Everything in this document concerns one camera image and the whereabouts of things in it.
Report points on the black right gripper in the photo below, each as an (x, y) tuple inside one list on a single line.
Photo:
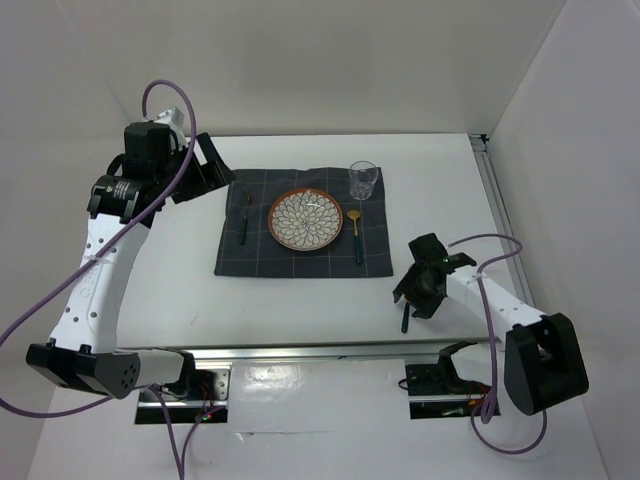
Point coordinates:
[(425, 307)]

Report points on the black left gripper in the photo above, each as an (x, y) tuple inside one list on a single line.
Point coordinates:
[(210, 175)]

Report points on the gold knife green handle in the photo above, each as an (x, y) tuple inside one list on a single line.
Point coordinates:
[(406, 317)]

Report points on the gold spoon green handle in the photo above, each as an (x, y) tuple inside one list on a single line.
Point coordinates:
[(354, 216)]

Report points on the gold fork green handle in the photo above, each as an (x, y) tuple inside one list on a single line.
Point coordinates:
[(245, 219)]

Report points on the clear drinking glass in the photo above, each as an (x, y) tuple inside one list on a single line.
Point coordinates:
[(363, 176)]

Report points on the dark grey checked cloth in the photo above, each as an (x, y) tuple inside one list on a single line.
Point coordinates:
[(263, 257)]

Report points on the floral patterned plate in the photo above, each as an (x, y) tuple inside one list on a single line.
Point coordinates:
[(305, 219)]

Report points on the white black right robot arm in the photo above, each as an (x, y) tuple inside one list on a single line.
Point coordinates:
[(543, 365)]

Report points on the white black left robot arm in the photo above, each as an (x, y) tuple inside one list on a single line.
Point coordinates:
[(81, 352)]

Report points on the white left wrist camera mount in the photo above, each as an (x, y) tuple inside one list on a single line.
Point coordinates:
[(173, 117)]

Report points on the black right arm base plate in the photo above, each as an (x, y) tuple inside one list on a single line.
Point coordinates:
[(432, 395)]

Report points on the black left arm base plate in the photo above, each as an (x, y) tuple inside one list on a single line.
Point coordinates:
[(205, 401)]

